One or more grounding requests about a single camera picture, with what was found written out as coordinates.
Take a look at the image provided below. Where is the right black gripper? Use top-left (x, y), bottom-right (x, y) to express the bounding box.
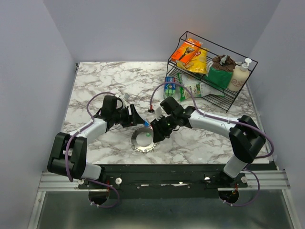
top-left (150, 114), bottom-right (178, 143)

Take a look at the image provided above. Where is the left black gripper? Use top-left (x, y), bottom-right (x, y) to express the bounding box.
top-left (112, 104), bottom-right (145, 127)

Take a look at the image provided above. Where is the silver toothed metal ring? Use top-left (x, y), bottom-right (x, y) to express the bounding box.
top-left (130, 128), bottom-right (159, 153)

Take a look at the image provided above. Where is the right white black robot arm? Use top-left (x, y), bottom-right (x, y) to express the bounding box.
top-left (151, 97), bottom-right (266, 187)

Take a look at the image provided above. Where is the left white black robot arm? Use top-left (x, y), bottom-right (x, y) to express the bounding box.
top-left (47, 94), bottom-right (147, 188)

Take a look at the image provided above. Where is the blue green small box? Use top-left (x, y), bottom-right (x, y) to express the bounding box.
top-left (163, 77), bottom-right (176, 98)

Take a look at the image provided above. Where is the green white snack packet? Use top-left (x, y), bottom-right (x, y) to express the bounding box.
top-left (177, 73), bottom-right (224, 97)

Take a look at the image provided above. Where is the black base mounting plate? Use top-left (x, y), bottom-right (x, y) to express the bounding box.
top-left (49, 163), bottom-right (278, 200)

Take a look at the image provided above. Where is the yellow chips bag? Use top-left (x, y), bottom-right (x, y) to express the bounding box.
top-left (177, 48), bottom-right (209, 74)

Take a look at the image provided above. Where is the orange razor box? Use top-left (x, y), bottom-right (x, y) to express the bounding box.
top-left (171, 38), bottom-right (202, 66)

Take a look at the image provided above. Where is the green brown paper bag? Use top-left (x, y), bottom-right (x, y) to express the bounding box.
top-left (205, 55), bottom-right (236, 89)

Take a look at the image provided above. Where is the cream pump lotion bottle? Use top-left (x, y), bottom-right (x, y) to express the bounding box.
top-left (227, 58), bottom-right (252, 92)

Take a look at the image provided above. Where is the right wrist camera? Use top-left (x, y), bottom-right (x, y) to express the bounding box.
top-left (154, 106), bottom-right (163, 120)

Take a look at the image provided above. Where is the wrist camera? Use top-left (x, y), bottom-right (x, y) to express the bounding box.
top-left (154, 106), bottom-right (163, 120)
top-left (115, 93), bottom-right (130, 108)

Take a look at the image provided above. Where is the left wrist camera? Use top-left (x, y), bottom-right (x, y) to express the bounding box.
top-left (115, 93), bottom-right (130, 108)

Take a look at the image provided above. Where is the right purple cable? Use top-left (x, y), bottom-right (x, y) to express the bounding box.
top-left (148, 82), bottom-right (275, 207)

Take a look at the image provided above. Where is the purple cable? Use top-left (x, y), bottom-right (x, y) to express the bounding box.
top-left (148, 82), bottom-right (275, 207)
top-left (65, 92), bottom-right (120, 208)

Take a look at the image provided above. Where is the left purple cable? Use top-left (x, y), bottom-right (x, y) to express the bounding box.
top-left (65, 92), bottom-right (120, 208)

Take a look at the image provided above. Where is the black wire shelf rack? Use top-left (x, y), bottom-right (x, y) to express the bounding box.
top-left (166, 31), bottom-right (258, 112)

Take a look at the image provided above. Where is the aluminium extrusion rail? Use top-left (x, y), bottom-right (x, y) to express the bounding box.
top-left (38, 170), bottom-right (291, 192)

